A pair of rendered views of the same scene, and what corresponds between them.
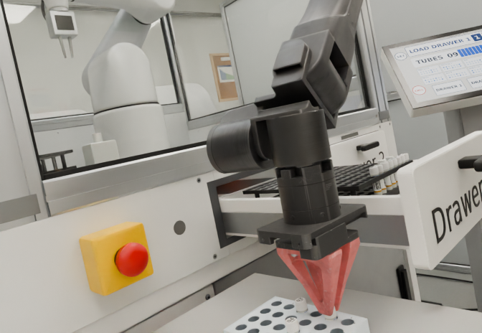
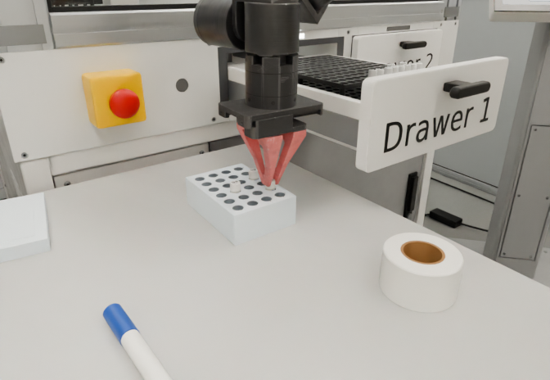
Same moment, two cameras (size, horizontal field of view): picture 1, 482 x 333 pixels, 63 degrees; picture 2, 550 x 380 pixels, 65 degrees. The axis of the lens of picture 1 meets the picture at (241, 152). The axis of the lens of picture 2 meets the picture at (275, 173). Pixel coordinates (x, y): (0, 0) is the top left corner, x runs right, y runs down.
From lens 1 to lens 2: 0.14 m
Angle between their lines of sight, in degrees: 21
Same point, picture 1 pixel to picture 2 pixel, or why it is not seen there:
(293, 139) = (259, 28)
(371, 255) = not seen: hidden behind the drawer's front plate
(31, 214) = (38, 42)
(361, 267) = not seen: hidden behind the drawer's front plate
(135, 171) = (143, 21)
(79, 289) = (80, 118)
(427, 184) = (390, 98)
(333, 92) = not seen: outside the picture
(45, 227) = (51, 57)
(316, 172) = (274, 64)
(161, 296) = (156, 142)
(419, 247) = (362, 151)
